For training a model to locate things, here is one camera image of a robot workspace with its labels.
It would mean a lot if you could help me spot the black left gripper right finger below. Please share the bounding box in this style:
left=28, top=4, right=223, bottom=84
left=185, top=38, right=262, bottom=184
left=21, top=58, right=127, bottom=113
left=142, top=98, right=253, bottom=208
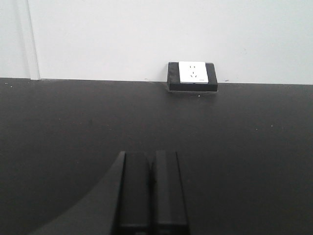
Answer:
left=151, top=150, right=190, bottom=235

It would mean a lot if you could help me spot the white socket in black housing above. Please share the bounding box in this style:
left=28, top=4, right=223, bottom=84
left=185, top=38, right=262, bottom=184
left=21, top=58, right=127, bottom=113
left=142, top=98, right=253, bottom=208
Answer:
left=167, top=61, right=218, bottom=92

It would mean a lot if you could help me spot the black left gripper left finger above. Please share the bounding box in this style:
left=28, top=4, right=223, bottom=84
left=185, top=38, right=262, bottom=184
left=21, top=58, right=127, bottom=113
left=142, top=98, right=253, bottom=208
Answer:
left=118, top=152, right=151, bottom=235

